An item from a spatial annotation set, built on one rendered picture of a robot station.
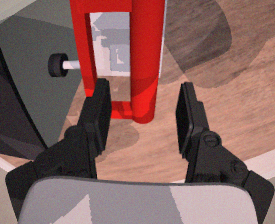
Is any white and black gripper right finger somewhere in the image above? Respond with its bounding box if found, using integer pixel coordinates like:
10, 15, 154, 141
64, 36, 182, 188
175, 82, 275, 224

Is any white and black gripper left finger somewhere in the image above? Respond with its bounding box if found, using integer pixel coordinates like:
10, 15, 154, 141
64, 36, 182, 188
5, 78, 112, 222

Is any grey flat base plate with bolts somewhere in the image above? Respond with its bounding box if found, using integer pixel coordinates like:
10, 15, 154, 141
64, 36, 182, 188
90, 0, 167, 78

